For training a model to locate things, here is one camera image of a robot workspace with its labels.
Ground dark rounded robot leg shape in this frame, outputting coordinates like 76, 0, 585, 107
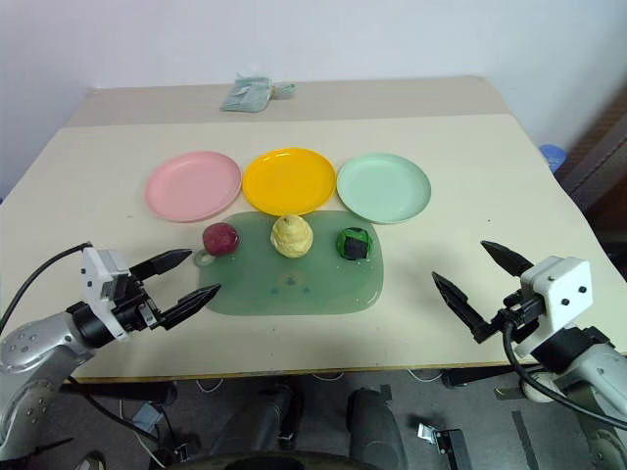
346, 386, 409, 469
209, 382, 306, 454

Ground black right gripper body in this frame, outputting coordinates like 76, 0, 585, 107
488, 287, 546, 345

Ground teal folded cloth packet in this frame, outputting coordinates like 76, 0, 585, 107
218, 72, 273, 114

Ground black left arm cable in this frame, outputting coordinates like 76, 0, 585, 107
0, 240, 94, 335

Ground yellow plate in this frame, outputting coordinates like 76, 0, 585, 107
242, 146, 338, 217

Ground grey floor tape strip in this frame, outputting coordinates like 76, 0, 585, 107
510, 409, 543, 470

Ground pink plate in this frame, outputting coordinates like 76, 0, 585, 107
144, 150, 244, 224

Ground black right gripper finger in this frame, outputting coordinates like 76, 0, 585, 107
480, 240, 534, 280
430, 271, 492, 344

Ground light green plate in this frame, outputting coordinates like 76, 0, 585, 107
335, 152, 433, 226

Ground red fruit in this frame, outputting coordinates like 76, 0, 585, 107
202, 221, 241, 258

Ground translucent green cutting board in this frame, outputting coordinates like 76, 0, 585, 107
193, 210, 386, 317

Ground black table frame bar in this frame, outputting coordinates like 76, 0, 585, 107
440, 364, 520, 389

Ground blue water jug cap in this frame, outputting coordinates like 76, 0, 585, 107
538, 143, 568, 172

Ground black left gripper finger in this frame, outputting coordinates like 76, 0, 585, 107
128, 248, 194, 283
158, 284, 223, 331

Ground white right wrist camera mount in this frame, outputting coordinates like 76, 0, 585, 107
513, 255, 595, 358

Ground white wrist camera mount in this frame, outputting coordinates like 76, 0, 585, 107
78, 246, 131, 340
513, 255, 595, 358

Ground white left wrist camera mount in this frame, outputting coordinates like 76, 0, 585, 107
78, 246, 131, 340

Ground green and black ball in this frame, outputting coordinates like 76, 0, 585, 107
335, 225, 371, 261

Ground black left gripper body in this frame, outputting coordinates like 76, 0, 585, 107
110, 270, 166, 337

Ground black metal floor bracket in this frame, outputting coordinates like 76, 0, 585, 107
415, 421, 474, 470

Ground dark brown cabinet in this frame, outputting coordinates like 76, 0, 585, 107
557, 87, 627, 229

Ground yellow pear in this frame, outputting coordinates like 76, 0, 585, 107
269, 214, 314, 259

